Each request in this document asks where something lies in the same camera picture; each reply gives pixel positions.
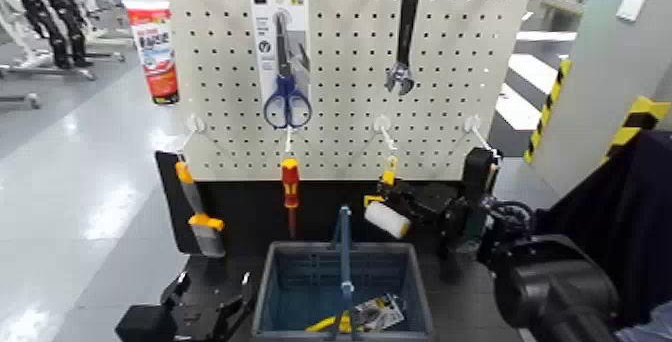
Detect black humanoid robot legs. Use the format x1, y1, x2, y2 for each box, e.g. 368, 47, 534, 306
6, 0, 95, 70

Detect blue crate with grey rim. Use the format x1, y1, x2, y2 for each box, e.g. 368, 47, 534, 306
251, 241, 436, 342

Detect light blue fabric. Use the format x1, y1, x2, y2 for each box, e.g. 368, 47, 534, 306
614, 301, 672, 342

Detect grey rolling stand base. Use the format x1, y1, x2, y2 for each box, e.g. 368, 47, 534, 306
0, 91, 42, 110
0, 61, 98, 82

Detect yellow black tool package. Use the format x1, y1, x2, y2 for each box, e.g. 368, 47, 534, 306
354, 293, 407, 333

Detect navy blue garment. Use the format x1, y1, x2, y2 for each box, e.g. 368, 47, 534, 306
524, 131, 672, 329

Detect blue scissors on card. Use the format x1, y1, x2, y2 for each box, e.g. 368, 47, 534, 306
250, 0, 313, 130

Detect red white sealant tube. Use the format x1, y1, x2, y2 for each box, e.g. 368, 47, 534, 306
123, 0, 181, 106

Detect blue crate carry handle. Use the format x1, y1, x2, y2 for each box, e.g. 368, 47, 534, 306
329, 204, 363, 342

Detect adjustable wrench black handle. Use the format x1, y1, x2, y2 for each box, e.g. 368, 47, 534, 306
384, 0, 420, 97

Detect yellow paint roller white sleeve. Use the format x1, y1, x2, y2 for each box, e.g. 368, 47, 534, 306
363, 154, 412, 240

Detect black stand panel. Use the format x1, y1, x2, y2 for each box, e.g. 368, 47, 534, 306
154, 149, 500, 259

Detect yellow black hazard tape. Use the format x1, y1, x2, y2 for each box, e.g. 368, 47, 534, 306
523, 59, 572, 164
603, 96, 672, 164

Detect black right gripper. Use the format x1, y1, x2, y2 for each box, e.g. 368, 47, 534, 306
375, 178, 466, 232

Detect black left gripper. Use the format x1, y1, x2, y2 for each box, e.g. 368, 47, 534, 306
159, 269, 254, 342

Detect white wall plate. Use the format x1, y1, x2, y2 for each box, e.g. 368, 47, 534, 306
616, 0, 649, 22

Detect green trowel wooden handle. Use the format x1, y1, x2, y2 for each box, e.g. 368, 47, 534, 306
457, 161, 500, 253

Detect beige perforated pegboard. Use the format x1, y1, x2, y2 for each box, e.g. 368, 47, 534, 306
170, 0, 534, 182

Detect yellow grey scraper tool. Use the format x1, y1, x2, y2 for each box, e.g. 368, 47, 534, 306
174, 161, 227, 259

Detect yellow handled tool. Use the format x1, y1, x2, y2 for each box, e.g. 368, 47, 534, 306
305, 313, 354, 334

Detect red yellow screwdriver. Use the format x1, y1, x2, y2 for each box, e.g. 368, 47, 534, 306
280, 158, 300, 239

